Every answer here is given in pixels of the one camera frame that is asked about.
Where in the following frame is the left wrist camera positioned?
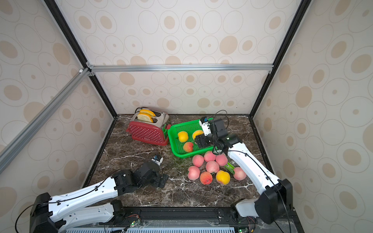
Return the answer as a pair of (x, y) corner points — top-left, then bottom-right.
(152, 155), (163, 166)

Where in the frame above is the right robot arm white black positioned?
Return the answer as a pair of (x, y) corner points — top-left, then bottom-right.
(195, 117), (293, 224)

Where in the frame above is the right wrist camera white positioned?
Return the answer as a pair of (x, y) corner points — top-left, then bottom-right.
(199, 116), (213, 136)

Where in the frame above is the red polka dot toaster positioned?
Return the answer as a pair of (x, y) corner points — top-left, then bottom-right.
(126, 107), (171, 146)

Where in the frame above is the green plastic basket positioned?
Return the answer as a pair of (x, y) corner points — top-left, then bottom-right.
(168, 116), (228, 159)

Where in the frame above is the black frame post right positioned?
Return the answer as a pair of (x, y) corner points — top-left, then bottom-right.
(249, 0), (311, 119)

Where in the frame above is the yellow orange peach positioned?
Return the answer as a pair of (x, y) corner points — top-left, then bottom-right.
(216, 170), (231, 185)

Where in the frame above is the horizontal aluminium bar back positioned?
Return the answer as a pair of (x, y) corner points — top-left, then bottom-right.
(89, 64), (274, 72)

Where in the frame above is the pink peach near basket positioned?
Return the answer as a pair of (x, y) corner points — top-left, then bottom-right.
(192, 154), (205, 168)

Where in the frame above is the bread slice in toaster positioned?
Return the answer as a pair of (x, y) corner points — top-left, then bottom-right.
(137, 113), (153, 123)
(139, 109), (156, 117)

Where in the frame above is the pink peach with leaf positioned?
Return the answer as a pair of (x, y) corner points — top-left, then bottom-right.
(233, 167), (247, 181)

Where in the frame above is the diagonal aluminium bar left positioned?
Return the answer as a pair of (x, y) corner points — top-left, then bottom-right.
(1, 68), (90, 172)

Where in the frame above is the black front rail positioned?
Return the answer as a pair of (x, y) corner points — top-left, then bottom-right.
(52, 205), (304, 233)

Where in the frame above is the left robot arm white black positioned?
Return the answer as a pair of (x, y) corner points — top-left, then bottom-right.
(29, 160), (169, 233)

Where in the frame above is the green snack packet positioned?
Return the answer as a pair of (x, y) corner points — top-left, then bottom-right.
(224, 162), (235, 175)

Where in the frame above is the pink peach with stem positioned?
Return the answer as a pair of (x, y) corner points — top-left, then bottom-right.
(187, 166), (200, 181)

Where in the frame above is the black aluminium frame post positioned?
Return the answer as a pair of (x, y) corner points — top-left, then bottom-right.
(43, 0), (118, 118)

